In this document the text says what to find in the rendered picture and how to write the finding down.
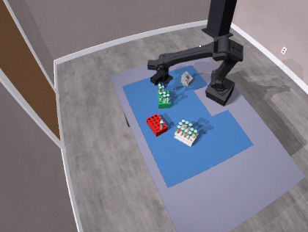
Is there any blue flat mat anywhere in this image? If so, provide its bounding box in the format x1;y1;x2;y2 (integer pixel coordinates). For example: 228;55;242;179
122;65;253;188

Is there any red tube rack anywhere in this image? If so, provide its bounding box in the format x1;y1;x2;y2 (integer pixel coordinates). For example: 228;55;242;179
147;113;168;136

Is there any green tube rack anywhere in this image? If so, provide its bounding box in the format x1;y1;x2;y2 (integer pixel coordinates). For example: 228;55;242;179
157;90;171;109

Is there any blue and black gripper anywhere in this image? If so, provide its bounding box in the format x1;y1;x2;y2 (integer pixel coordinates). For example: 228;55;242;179
159;74;173;88

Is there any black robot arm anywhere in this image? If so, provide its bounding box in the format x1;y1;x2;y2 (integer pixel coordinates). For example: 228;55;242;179
147;35;243;96

